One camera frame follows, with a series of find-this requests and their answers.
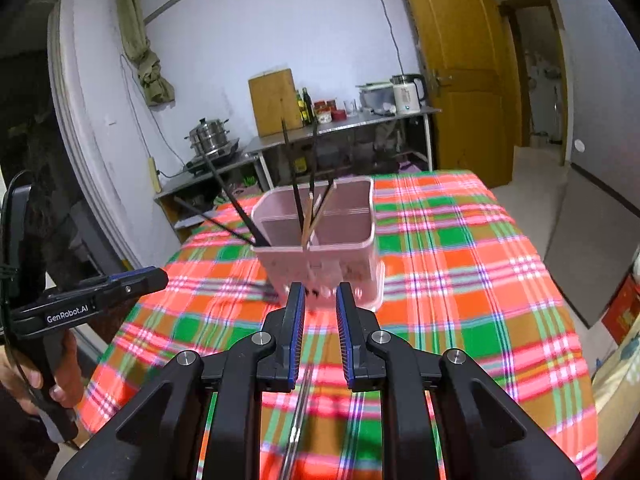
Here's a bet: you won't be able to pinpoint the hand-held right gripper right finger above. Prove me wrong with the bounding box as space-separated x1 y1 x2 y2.
335 281 584 480

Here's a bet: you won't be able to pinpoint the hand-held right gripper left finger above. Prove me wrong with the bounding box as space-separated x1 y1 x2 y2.
57 281 307 480

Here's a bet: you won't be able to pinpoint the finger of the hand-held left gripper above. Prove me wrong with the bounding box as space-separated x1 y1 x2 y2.
97 266 170 307

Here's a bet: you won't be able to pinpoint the pink plastic utensil holder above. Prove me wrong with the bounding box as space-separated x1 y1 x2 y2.
250 176 386 311

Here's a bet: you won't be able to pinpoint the metal chopstick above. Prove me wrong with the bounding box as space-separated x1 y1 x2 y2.
280 366 310 480

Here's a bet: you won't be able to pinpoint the wooden chopstick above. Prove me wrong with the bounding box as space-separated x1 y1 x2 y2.
301 191 316 251
307 177 337 235

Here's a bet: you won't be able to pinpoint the person's left hand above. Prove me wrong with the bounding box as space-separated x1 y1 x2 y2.
0 332 84 414

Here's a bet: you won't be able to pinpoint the black chopsticks in holder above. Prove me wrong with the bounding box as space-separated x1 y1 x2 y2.
154 152 262 246

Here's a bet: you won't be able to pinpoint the plaid tablecloth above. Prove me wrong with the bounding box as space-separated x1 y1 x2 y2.
75 170 601 480

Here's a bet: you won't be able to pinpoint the black induction cooker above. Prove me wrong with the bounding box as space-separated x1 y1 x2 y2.
184 137 242 176

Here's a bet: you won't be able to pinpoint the stainless steel steamer pot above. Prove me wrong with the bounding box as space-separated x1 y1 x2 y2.
184 117 231 157

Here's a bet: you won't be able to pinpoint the tall steel counter shelf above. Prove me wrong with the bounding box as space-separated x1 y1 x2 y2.
242 106 444 191

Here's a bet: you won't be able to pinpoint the wooden cutting board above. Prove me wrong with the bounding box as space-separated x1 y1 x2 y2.
248 67 303 138

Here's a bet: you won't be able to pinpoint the olive curtain cloth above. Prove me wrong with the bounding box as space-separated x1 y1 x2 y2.
117 0 176 107

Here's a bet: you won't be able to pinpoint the white rice cooker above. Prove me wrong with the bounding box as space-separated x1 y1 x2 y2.
357 81 398 111

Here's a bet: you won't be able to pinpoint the white electric kettle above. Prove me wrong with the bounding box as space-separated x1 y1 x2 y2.
390 74 429 114

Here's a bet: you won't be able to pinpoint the red box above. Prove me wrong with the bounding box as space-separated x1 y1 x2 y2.
602 275 640 344

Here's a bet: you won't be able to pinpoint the printed bedding cloth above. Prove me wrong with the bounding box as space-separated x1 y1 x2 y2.
590 250 640 463

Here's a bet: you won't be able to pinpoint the yellow wooden door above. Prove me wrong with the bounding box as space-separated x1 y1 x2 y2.
394 0 519 189

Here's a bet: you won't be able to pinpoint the grey refrigerator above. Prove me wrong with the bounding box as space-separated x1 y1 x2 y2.
542 0 640 327

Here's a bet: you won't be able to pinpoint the hanging wall cable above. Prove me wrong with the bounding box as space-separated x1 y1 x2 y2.
365 0 407 76

